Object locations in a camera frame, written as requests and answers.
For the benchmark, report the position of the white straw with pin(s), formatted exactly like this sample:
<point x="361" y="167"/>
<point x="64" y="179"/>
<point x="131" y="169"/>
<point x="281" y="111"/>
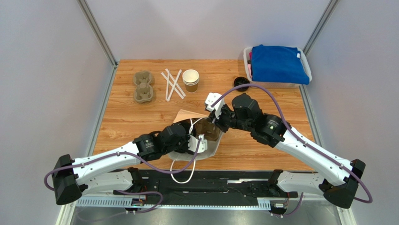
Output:
<point x="174" y="85"/>
<point x="175" y="82"/>

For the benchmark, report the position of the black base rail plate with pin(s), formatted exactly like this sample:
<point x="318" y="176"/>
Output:
<point x="207" y="188"/>

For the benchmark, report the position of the stack of black lids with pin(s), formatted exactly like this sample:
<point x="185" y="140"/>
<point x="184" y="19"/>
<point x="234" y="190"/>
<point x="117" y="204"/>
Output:
<point x="240" y="81"/>

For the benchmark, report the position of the cardboard cup carrier tray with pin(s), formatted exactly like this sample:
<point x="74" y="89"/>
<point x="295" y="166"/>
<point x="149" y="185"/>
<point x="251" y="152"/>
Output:
<point x="144" y="91"/>

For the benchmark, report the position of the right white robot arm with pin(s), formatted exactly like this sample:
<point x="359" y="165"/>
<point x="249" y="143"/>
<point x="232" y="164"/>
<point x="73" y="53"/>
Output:
<point x="334" y="177"/>

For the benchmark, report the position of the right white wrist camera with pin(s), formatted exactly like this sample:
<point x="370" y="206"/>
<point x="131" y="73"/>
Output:
<point x="214" y="103"/>

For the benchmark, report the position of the white plastic basket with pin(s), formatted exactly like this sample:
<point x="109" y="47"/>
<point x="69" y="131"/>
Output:
<point x="247" y="61"/>

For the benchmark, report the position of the blue folded towel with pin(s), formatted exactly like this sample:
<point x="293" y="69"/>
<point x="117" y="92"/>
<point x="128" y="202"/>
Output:
<point x="279" y="64"/>

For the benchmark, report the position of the brown paper bag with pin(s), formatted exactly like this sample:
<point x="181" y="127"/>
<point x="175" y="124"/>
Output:
<point x="191" y="118"/>

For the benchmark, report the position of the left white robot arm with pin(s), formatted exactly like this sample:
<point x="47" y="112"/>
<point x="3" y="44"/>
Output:
<point x="72" y="178"/>

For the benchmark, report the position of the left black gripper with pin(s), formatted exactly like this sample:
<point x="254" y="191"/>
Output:
<point x="184" y="148"/>

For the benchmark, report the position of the stack of paper cups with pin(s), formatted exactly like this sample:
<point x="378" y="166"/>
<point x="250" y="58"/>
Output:
<point x="191" y="80"/>

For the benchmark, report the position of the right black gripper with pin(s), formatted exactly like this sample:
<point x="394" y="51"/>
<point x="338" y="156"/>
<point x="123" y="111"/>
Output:
<point x="218" y="120"/>

